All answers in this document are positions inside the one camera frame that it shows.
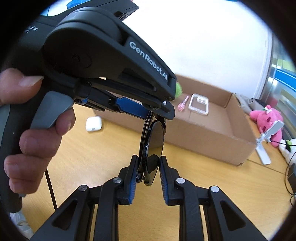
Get white earbuds case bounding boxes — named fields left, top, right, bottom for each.
left=85, top=116, right=102, bottom=132

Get black sunglasses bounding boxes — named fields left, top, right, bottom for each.
left=136, top=111, right=166, bottom=186

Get pink transparent pen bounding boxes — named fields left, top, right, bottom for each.
left=177, top=96, right=189, bottom=112

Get white phone case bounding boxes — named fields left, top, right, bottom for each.
left=188, top=93, right=209, bottom=115

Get person's left hand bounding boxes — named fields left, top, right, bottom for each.
left=1, top=68, right=76, bottom=194

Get white phone stand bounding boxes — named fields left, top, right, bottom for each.
left=255, top=120, right=285, bottom=165

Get black power adapter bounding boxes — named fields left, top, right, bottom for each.
left=287, top=164, right=296, bottom=194

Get white plush toy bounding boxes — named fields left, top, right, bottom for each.
left=278, top=138, right=296, bottom=166

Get pink pig plush toy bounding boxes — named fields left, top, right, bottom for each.
left=175, top=82, right=183, bottom=98

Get brown cardboard box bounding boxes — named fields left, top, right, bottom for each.
left=93, top=74, right=258, bottom=166

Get pink strawberry plush toy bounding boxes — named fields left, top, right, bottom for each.
left=249, top=105, right=283, bottom=148

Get grey cloth bag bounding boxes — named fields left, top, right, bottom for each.
left=234, top=93, right=264, bottom=115

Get black cable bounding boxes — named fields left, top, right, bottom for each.
left=268, top=138, right=296, bottom=204

